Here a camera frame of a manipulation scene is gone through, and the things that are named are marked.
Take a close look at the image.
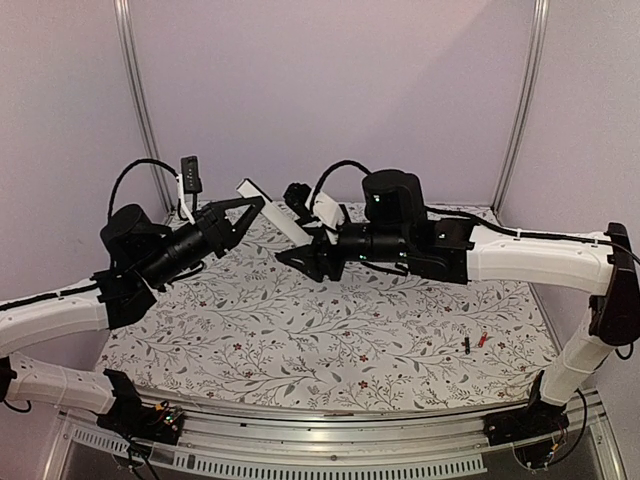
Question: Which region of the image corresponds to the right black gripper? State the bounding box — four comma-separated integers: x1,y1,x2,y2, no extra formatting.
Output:
274,217,410,282

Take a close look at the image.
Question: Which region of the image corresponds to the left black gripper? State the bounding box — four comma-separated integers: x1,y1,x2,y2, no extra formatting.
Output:
139,195,264,289

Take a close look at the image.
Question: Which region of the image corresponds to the white remote control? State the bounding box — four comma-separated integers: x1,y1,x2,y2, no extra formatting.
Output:
236,178,311,247

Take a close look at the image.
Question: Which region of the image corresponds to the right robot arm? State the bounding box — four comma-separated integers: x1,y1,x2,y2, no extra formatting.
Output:
277,169,639,436

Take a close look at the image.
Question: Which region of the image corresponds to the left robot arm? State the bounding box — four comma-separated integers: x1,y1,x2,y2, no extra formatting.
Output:
1,196,265,434

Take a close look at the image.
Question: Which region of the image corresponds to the floral patterned table mat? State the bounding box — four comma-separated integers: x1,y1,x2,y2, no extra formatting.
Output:
97,218,556,411

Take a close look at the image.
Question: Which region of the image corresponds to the red battery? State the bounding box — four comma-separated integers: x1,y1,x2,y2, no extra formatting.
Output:
478,332,488,348

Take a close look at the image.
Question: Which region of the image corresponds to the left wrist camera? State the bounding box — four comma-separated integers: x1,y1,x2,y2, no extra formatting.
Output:
177,155,203,223

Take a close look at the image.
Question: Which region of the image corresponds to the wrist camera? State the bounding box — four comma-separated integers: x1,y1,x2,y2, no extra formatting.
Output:
177,155,203,223
284,183,346,230

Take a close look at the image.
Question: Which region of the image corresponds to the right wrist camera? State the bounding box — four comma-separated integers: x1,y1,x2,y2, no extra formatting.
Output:
284,183,346,230

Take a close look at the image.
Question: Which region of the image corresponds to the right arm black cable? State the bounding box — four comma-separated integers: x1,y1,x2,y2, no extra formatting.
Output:
308,159,374,211

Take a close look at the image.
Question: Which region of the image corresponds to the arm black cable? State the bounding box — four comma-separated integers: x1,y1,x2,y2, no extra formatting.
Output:
107,158,180,216
308,159,374,211

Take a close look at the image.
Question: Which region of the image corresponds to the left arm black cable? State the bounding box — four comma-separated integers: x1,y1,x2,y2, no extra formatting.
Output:
107,158,180,216

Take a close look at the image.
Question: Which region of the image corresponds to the aluminium front rail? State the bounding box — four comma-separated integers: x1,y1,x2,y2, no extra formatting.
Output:
43,389,631,479

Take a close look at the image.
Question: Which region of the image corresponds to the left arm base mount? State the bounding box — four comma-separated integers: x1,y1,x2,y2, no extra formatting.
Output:
96,369,185,445

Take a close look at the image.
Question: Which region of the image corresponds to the right aluminium frame post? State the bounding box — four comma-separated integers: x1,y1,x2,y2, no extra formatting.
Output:
491,0,550,217

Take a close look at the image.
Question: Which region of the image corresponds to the aluminium frame post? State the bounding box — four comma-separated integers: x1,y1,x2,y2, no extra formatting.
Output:
491,0,550,217
112,0,174,214

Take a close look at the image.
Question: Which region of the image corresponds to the left aluminium frame post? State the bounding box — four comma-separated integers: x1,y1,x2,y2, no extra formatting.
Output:
112,0,174,214

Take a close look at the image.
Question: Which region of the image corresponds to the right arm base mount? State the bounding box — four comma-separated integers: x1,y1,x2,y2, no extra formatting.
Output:
483,372,588,471

